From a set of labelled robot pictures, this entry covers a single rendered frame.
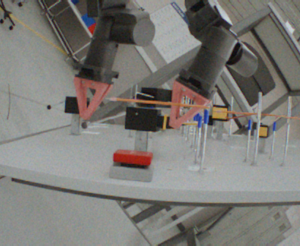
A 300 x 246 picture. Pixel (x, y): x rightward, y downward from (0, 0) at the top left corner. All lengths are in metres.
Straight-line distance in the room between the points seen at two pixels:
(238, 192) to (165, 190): 0.10
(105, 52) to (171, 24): 7.83
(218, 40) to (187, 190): 0.32
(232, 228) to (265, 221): 0.69
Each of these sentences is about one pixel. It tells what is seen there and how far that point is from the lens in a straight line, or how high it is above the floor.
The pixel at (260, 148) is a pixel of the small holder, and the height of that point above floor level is 1.32.
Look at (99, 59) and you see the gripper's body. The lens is 0.82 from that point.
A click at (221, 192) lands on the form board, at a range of 0.57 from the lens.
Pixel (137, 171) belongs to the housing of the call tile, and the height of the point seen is 1.11.
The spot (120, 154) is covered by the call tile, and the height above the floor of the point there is 1.10.
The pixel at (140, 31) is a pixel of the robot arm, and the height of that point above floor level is 1.22.
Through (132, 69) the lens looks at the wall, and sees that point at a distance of 8.53.
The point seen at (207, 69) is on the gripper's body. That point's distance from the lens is 0.78.
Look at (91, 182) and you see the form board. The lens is 0.57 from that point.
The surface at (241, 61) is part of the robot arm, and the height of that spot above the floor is 1.35.
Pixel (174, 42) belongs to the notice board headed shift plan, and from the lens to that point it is 8.52.
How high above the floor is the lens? 1.19
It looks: 4 degrees down
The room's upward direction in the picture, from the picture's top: 57 degrees clockwise
